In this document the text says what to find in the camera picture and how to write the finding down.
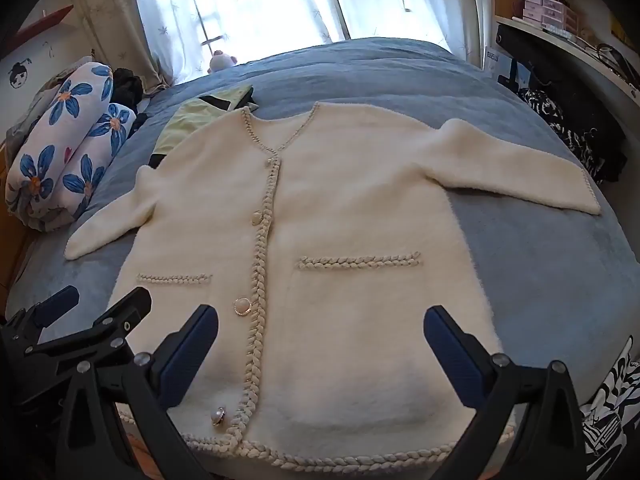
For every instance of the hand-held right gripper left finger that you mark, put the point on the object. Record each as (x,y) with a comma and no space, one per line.
(187,360)

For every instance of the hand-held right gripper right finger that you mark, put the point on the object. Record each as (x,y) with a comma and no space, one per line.
(455,360)

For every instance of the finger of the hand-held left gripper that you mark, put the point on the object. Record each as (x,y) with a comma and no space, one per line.
(125,310)
(57,306)

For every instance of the cream fluffy cardigan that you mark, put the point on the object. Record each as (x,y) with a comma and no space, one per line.
(350,210)

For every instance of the black clothes pile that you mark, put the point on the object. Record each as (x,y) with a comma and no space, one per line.
(127,90)

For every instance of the blue fleece blanket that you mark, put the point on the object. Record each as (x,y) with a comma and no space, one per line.
(525,260)

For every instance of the person's patterned garment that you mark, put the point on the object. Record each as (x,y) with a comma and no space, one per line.
(610,410)

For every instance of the blue floral rolled quilt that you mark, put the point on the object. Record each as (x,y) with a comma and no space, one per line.
(65,135)

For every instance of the pale yellow black garment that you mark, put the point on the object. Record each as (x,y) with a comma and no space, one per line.
(185,125)

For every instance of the black white patterned cloth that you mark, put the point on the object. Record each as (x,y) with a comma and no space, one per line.
(550,115)

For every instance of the white pink plush toy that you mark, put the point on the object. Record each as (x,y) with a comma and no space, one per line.
(220,61)

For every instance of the red board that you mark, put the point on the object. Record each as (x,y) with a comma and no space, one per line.
(45,20)

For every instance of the beige floral curtain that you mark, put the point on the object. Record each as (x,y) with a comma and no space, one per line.
(115,20)

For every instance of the white blue printed box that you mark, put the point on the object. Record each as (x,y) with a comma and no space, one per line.
(495,60)

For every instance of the white curved desk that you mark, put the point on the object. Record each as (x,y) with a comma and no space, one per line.
(550,42)

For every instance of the pink drawer organizer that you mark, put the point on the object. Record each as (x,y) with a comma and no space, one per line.
(550,12)

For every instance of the cartoon wall sticker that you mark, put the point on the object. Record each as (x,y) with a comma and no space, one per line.
(20,72)

